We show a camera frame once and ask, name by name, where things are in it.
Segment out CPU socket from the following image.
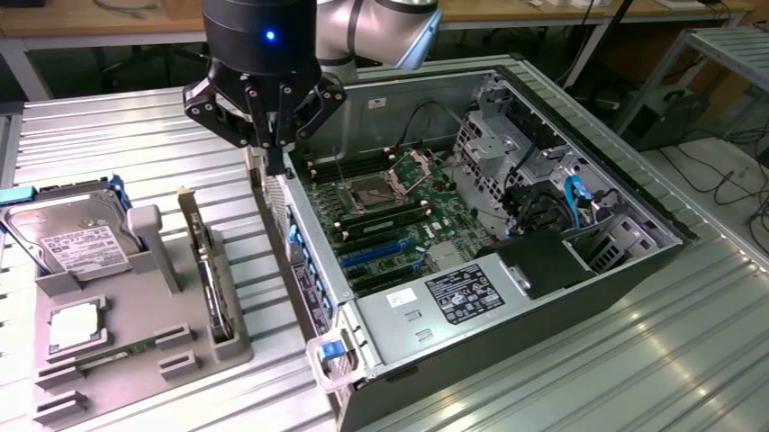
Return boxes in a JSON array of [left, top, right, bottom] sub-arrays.
[[342, 173, 399, 213]]

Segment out black flat cable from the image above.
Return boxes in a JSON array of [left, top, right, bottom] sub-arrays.
[[403, 101, 468, 150]]

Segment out silver metal disk bay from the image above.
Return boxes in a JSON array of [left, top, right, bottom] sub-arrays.
[[452, 107, 531, 182]]

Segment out grey power supply unit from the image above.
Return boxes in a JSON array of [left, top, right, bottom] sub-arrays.
[[355, 251, 536, 366]]

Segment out silver CPU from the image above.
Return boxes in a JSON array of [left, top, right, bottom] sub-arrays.
[[46, 307, 103, 348]]

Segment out empty black RAM slots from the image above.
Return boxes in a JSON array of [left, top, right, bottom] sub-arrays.
[[304, 151, 396, 184]]

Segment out black expansion slot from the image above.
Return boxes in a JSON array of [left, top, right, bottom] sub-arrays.
[[350, 268, 416, 294]]

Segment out blue SATA wire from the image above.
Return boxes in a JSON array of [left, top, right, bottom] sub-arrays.
[[562, 174, 589, 231]]

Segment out silver chipset heatsink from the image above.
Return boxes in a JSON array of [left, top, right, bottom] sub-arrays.
[[427, 244, 475, 275]]

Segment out wooden desk with white frame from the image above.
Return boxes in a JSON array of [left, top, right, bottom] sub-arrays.
[[0, 0, 211, 101]]

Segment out clear plastic case latch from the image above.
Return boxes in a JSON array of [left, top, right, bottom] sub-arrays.
[[304, 334, 363, 393]]

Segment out green motherboard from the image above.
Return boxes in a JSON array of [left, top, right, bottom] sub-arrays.
[[296, 146, 500, 299]]

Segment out metal socket cover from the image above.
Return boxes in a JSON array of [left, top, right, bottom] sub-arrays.
[[387, 150, 431, 191]]

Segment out metal slat shelf frame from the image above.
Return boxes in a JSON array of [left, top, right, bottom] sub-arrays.
[[617, 24, 769, 150]]

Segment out long blue expansion slot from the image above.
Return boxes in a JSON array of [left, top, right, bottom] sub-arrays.
[[338, 239, 404, 267]]

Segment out grey 3D printed parts rack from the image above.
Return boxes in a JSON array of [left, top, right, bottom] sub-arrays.
[[30, 203, 255, 428]]

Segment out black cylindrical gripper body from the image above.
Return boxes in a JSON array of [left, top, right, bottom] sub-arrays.
[[200, 0, 324, 87]]

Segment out black floor cables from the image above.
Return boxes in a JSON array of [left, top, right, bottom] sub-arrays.
[[653, 129, 769, 227]]

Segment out graphics card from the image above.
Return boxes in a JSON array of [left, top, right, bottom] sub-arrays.
[[175, 185, 236, 342]]

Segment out long wooden desk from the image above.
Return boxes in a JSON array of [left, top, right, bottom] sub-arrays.
[[436, 0, 755, 46]]

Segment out silver hard disk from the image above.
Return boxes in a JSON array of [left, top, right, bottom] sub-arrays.
[[1, 187, 135, 284]]

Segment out open black PC case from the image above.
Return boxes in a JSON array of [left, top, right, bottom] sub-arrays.
[[248, 65, 693, 423]]

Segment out blue disk caddy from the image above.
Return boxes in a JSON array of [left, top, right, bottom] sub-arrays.
[[0, 172, 132, 215]]

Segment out green RAM stick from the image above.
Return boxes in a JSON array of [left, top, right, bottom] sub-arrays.
[[76, 336, 163, 369]]

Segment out black plastic air shroud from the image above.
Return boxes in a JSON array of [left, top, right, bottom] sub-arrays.
[[475, 230, 595, 302]]

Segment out black box on floor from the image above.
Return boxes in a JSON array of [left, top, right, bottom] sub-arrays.
[[626, 86, 711, 153]]

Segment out installed black RAM stick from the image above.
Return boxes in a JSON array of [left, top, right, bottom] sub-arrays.
[[336, 204, 432, 239]]

